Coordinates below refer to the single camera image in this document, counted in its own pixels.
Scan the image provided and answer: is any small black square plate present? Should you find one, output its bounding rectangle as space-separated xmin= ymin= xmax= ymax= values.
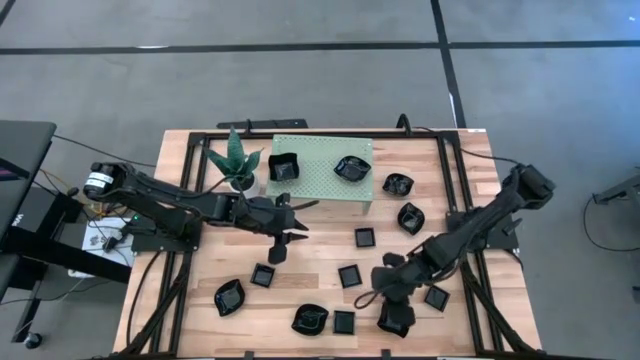
xmin=332 ymin=310 xmax=357 ymax=336
xmin=354 ymin=227 xmax=377 ymax=249
xmin=423 ymin=284 xmax=451 ymax=313
xmin=249 ymin=262 xmax=277 ymax=289
xmin=337 ymin=263 xmax=364 ymax=290

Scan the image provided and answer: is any white plant pot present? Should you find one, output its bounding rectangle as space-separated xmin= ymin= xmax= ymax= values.
xmin=228 ymin=172 xmax=261 ymax=199

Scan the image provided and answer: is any black square wavy bowl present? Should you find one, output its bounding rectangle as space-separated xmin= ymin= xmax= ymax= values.
xmin=376 ymin=298 xmax=417 ymax=339
xmin=267 ymin=151 xmax=301 ymax=183

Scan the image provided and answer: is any black rounded wavy plate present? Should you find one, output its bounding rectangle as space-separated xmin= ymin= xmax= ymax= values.
xmin=290 ymin=302 xmax=330 ymax=337
xmin=333 ymin=155 xmax=373 ymax=183

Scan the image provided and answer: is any green snake plant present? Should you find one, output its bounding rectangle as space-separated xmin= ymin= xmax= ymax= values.
xmin=202 ymin=125 xmax=265 ymax=194

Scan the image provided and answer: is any black camera cable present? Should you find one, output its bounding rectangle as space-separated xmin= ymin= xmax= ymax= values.
xmin=353 ymin=288 xmax=384 ymax=311

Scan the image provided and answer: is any yellow cable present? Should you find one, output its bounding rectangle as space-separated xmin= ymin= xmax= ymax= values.
xmin=39 ymin=168 xmax=124 ymax=219

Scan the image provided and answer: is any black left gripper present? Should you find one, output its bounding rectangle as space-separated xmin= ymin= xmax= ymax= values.
xmin=246 ymin=192 xmax=311 ymax=266

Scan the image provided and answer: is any black leaf-shaped plate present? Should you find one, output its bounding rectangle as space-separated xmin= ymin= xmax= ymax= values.
xmin=213 ymin=278 xmax=247 ymax=318
xmin=397 ymin=201 xmax=426 ymax=236

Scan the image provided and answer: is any black aluminium table frame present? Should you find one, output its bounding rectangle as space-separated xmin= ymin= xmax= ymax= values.
xmin=112 ymin=127 xmax=546 ymax=360

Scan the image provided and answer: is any black flower-shaped plate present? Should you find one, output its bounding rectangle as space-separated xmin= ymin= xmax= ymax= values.
xmin=381 ymin=172 xmax=416 ymax=198

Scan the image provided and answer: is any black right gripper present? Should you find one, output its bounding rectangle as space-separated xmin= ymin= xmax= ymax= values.
xmin=370 ymin=252 xmax=427 ymax=307

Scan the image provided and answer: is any black desk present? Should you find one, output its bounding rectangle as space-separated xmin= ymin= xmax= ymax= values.
xmin=0 ymin=119 xmax=132 ymax=350

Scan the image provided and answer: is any white printed sheet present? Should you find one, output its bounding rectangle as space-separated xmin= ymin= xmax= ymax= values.
xmin=67 ymin=216 xmax=135 ymax=279

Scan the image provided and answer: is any black stand leg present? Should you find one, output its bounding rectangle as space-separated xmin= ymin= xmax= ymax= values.
xmin=592 ymin=167 xmax=640 ymax=207

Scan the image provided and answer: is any green perforated metal shelf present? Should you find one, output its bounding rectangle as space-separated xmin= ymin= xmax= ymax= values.
xmin=264 ymin=133 xmax=375 ymax=216

